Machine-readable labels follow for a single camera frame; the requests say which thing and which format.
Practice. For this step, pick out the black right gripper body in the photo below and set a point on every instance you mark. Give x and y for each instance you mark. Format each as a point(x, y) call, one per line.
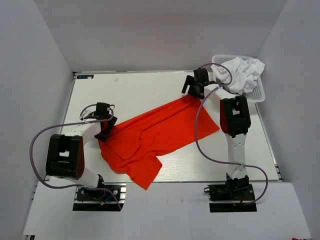
point(197, 84)

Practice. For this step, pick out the orange t shirt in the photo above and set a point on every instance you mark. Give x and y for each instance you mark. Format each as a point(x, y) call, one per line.
point(133, 146)

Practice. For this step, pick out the white t shirt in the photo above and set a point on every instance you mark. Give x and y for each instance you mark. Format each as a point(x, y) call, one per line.
point(245, 74)

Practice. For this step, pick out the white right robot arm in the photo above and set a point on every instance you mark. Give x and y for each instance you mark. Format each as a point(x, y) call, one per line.
point(235, 122)

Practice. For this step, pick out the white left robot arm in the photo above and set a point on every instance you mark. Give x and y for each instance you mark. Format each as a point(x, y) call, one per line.
point(66, 158)

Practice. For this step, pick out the blue label sticker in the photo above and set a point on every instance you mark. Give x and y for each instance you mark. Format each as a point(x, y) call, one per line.
point(85, 76)

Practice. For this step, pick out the white plastic basket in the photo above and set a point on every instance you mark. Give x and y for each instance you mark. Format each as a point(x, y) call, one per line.
point(224, 76)

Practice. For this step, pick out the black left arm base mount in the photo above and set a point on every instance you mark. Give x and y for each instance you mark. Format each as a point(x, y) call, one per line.
point(100, 200)

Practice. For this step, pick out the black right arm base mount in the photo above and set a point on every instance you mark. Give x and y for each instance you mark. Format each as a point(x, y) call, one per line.
point(222, 199)

